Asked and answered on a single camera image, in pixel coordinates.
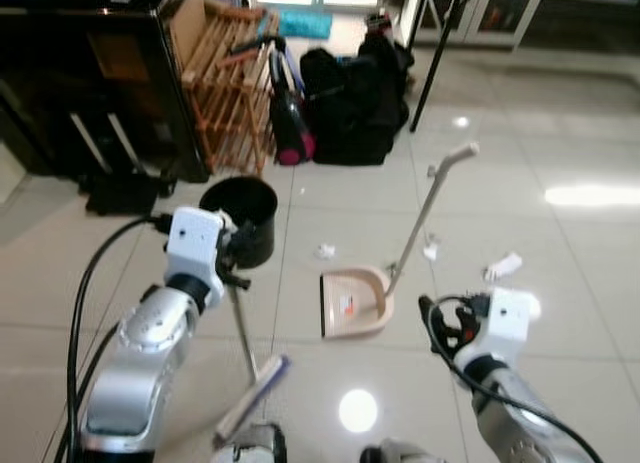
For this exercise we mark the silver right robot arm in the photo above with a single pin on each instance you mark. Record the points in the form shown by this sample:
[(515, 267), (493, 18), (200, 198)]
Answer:
[(510, 433)]

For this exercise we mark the robot right leg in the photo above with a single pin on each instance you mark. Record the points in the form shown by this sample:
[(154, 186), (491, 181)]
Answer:
[(400, 453)]

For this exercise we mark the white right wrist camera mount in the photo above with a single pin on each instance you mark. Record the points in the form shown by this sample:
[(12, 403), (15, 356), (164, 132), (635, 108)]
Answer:
[(512, 323)]

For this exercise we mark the black fabric bag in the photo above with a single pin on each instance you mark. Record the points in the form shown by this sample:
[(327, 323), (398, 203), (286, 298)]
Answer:
[(350, 113)]

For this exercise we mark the white low cabinet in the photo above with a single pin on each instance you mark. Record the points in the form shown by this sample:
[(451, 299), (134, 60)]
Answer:
[(470, 13)]

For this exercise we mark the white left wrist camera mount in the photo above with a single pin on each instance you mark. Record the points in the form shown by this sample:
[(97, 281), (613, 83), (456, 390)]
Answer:
[(193, 243)]

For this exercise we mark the black table leg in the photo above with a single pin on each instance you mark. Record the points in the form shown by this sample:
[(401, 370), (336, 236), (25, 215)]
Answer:
[(432, 73)]

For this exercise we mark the black round trash bin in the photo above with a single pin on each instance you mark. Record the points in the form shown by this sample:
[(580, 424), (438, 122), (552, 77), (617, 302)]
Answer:
[(258, 218)]

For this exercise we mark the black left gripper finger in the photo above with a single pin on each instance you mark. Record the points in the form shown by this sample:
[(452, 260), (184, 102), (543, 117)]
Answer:
[(246, 245)]

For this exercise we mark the teal floor mat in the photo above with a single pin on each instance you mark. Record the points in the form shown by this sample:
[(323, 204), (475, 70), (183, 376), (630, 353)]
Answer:
[(305, 24)]

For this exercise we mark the broom with metal stick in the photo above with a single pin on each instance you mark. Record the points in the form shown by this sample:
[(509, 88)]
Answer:
[(255, 393)]

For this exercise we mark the black pink vacuum cleaner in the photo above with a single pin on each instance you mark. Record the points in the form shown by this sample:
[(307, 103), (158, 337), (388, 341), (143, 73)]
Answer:
[(292, 123)]

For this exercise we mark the black glossy cabinet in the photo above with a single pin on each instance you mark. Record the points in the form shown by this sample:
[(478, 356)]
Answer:
[(90, 83)]

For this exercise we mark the brown wooden slatted rack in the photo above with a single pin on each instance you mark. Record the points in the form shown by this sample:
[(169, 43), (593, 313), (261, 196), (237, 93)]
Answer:
[(225, 93)]

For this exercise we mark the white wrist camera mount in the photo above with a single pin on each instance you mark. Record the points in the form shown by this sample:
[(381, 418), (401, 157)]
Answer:
[(512, 323), (193, 243)]

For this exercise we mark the robot leg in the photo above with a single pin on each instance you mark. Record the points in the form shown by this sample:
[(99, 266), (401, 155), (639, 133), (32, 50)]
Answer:
[(400, 453), (255, 445)]

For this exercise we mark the robot left leg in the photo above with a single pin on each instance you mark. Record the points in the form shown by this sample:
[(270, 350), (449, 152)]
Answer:
[(255, 445)]

